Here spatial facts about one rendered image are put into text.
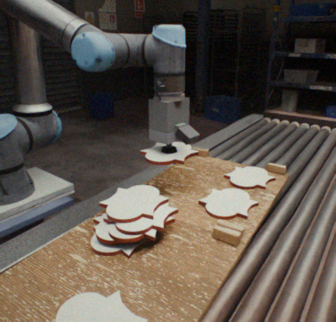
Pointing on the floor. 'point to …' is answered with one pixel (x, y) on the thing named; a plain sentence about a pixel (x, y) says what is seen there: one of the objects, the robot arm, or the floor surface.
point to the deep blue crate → (222, 108)
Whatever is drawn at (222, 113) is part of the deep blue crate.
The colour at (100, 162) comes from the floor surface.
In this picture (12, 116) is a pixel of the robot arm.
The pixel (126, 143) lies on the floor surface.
